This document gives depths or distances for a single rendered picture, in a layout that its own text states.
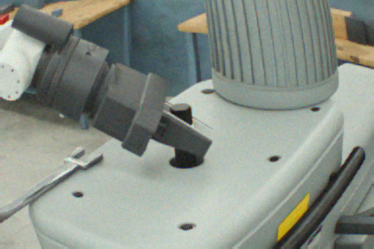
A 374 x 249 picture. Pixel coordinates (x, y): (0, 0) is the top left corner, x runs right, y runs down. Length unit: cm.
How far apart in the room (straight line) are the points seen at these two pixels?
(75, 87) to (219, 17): 26
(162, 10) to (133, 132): 534
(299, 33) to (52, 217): 42
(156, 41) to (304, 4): 532
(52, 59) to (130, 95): 11
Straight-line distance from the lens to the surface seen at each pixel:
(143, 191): 84
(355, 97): 140
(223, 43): 102
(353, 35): 479
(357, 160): 105
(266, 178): 84
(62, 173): 88
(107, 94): 83
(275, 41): 98
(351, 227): 120
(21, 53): 84
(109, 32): 654
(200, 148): 87
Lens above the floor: 227
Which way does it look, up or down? 22 degrees down
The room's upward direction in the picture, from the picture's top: 5 degrees counter-clockwise
